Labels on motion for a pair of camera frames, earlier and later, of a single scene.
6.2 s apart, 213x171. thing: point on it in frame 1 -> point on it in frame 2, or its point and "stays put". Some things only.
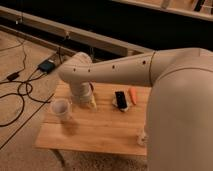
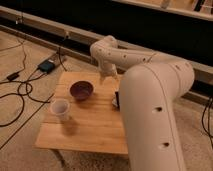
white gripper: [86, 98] -> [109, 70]
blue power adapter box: [47, 66] stays put
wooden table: [115, 126] stays put
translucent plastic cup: [61, 109] stays put
